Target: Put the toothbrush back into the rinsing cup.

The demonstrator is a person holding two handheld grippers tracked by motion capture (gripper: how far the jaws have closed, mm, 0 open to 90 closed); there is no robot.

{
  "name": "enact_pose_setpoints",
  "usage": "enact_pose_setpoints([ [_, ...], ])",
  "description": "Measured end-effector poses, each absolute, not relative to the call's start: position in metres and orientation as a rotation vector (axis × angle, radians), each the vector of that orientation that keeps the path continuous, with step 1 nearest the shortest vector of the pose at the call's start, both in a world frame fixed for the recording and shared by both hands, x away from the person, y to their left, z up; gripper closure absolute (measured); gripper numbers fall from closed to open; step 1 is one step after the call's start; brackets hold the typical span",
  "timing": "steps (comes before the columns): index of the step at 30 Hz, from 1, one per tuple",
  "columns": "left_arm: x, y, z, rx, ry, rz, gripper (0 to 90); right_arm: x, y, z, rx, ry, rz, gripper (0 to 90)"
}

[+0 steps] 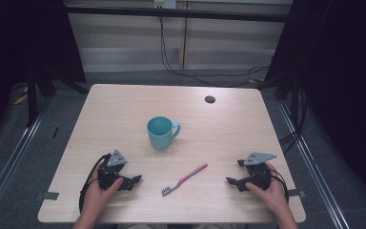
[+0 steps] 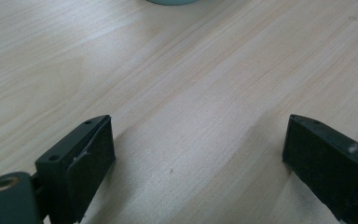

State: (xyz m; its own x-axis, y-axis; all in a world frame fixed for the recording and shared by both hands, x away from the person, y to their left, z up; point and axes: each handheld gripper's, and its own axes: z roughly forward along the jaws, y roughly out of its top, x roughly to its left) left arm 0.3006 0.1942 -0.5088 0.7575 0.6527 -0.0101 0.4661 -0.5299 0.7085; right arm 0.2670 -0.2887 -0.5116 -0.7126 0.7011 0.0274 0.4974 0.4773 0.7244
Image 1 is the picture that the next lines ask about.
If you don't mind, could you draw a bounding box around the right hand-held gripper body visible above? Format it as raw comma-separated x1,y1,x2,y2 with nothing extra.
236,152,277,192

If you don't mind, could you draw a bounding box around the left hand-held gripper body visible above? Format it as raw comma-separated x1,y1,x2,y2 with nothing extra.
97,148,132,192

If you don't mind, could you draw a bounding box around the teal mug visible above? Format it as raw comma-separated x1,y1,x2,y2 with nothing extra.
147,115,182,151

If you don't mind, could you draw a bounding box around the pink toothbrush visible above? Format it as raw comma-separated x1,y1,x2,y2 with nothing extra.
161,163,209,198

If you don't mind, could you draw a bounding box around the person's right hand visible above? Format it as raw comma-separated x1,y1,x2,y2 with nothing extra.
245,161,290,215

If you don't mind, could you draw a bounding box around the person's left hand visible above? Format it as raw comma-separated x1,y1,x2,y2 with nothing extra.
81,160,125,220

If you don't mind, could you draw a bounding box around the grey tape strip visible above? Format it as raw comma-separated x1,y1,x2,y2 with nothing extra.
42,191,60,201
287,188,307,198

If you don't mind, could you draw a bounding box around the black stand pole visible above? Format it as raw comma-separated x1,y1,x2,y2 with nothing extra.
26,68,40,128
289,77,301,137

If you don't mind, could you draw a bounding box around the yellow floor scrap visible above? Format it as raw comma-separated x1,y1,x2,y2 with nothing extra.
13,94,29,106

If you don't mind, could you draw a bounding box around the black curtain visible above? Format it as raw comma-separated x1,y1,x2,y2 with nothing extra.
0,0,88,151
256,0,366,208

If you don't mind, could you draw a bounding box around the black horizontal bar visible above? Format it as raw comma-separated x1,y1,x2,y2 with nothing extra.
64,5,290,24

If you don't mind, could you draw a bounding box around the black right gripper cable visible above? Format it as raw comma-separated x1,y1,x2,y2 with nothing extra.
269,169,290,203

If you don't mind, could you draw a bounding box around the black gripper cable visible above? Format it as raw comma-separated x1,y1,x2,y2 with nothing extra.
78,153,112,214
269,169,290,203

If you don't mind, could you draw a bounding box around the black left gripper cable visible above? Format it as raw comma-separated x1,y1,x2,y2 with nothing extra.
78,153,112,214

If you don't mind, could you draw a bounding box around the bundle of black floor cables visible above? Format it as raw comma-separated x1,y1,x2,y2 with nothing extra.
278,89,310,156

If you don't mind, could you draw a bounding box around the metal floor rail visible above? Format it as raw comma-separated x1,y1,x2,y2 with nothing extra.
0,96,52,222
276,100,352,229

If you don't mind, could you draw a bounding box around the long black wall cable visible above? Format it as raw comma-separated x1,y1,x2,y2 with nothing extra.
158,14,271,88

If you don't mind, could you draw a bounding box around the white wall power outlet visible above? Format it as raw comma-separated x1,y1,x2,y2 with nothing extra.
152,0,177,10

